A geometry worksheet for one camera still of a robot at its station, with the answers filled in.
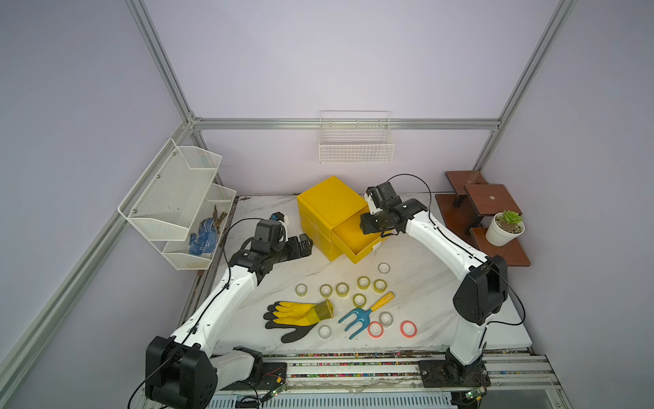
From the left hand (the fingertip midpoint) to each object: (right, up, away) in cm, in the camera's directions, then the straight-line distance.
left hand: (300, 248), depth 82 cm
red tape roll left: (+25, -27, 0) cm, 37 cm away
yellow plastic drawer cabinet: (+10, +11, +3) cm, 15 cm away
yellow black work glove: (-1, -23, +1) cm, 23 cm away
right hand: (+23, +7, +6) cm, 25 cm away
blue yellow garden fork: (+22, -23, +3) cm, 32 cm away
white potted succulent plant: (+66, +7, -2) cm, 67 cm away
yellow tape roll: (-1, -16, +9) cm, 19 cm away
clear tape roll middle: (+29, -24, +3) cm, 38 cm away
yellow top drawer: (+17, +3, +4) cm, 17 cm away
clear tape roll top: (+31, -9, +15) cm, 35 cm away
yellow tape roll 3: (+20, -19, +7) cm, 29 cm away
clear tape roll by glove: (+8, -28, 0) cm, 29 cm away
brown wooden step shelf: (+59, +13, +6) cm, 60 cm away
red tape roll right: (+36, -27, +1) cm, 45 cm away
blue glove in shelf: (-34, +2, +5) cm, 34 cm away
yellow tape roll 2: (+28, -15, +10) cm, 33 cm away
